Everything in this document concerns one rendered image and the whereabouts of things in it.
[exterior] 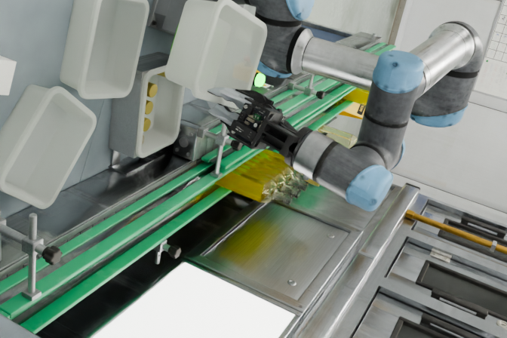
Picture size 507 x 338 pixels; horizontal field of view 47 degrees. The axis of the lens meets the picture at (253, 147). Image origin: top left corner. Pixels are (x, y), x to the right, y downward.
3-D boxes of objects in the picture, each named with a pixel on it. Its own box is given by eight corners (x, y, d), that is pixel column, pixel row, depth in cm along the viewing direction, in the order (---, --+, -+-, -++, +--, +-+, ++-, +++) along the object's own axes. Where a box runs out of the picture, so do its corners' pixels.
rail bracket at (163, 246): (126, 253, 145) (170, 276, 140) (128, 230, 142) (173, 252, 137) (136, 247, 148) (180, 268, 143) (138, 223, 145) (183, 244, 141)
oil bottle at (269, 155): (232, 161, 184) (293, 185, 176) (235, 144, 182) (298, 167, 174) (241, 155, 189) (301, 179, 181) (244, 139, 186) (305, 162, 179)
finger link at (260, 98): (239, 81, 105) (279, 104, 102) (242, 82, 106) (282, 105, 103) (227, 105, 105) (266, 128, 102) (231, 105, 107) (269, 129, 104)
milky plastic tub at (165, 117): (109, 149, 145) (137, 161, 142) (116, 62, 136) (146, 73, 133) (152, 130, 160) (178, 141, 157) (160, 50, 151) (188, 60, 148)
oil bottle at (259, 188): (203, 179, 169) (268, 207, 162) (206, 162, 167) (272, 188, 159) (213, 173, 174) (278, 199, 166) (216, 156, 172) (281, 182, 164)
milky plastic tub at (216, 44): (178, -17, 98) (222, -7, 95) (232, 16, 119) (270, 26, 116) (149, 82, 100) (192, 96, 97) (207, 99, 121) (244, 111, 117)
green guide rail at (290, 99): (204, 135, 159) (229, 145, 156) (204, 132, 159) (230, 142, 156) (381, 44, 306) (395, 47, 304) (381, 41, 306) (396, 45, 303)
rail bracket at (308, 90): (285, 89, 206) (320, 100, 201) (289, 69, 203) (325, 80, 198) (290, 87, 209) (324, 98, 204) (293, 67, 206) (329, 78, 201)
